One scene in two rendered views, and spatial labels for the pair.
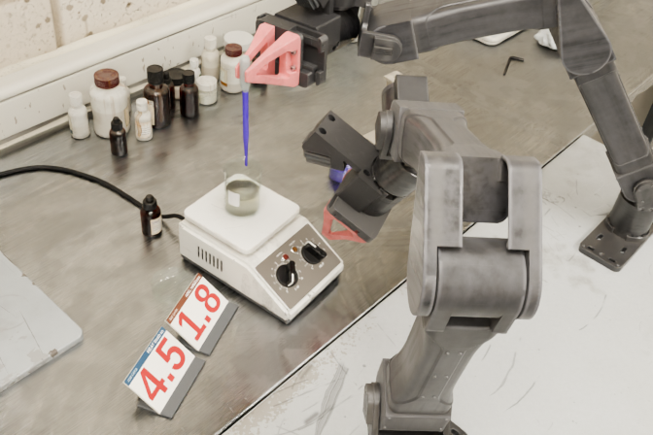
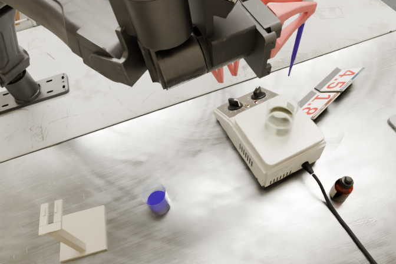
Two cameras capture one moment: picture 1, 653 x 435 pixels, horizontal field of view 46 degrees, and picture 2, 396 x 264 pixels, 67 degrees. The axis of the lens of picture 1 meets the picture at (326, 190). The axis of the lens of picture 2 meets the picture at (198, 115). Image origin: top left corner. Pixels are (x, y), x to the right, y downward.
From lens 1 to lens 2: 115 cm
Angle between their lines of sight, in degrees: 81
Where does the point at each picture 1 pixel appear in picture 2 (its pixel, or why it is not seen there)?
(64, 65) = not seen: outside the picture
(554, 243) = (75, 99)
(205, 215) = (307, 128)
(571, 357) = not seen: hidden behind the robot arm
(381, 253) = (180, 123)
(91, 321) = (382, 129)
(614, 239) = (44, 88)
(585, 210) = (30, 115)
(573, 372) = not seen: hidden behind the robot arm
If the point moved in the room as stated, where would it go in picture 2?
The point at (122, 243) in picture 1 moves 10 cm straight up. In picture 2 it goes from (362, 188) to (385, 163)
